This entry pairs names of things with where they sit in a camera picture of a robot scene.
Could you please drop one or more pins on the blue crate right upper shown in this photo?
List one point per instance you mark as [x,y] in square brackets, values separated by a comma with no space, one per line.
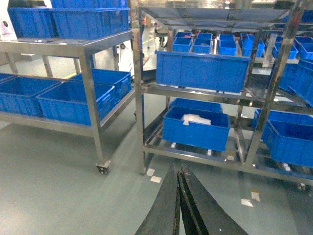
[298,78]

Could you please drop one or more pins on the blue cart crate far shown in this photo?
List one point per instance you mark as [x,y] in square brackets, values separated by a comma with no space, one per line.
[6,76]

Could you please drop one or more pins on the blue bin lower shelf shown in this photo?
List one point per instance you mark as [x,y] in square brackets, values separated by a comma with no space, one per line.
[196,133]

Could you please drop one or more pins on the steel wheeled cart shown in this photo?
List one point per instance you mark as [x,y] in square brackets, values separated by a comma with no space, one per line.
[82,53]

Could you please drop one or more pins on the blue bin shelf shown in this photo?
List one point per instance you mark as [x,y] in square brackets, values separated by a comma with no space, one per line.
[205,71]
[196,133]

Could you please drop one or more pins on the blue cart crate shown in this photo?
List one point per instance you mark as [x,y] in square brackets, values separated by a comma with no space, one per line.
[68,102]
[90,24]
[121,80]
[19,95]
[6,76]

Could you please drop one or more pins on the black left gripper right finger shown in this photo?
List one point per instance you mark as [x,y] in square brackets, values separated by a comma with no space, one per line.
[201,213]

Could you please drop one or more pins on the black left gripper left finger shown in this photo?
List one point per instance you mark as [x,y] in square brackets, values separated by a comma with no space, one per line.
[164,216]

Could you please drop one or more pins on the blue cart crate rear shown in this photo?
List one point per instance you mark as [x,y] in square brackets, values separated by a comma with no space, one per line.
[121,80]

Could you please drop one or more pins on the blue crate right lower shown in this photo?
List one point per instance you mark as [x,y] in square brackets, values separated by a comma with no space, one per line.
[290,143]

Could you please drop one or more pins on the white plastic bag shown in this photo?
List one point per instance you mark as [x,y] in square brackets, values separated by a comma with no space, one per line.
[188,118]

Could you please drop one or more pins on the blue top cart crate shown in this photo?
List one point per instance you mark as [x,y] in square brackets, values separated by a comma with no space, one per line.
[90,24]

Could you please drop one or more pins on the blue bin middle shelf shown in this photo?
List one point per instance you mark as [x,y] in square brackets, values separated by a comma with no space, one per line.
[205,71]

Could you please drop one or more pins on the steel flow rack shelf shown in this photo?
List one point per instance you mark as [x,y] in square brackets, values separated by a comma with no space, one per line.
[232,28]

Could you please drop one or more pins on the blue cart crate middle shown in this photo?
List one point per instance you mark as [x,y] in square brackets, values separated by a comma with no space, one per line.
[19,95]

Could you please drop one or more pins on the blue cart crate near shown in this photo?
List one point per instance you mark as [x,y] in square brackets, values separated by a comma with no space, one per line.
[68,102]

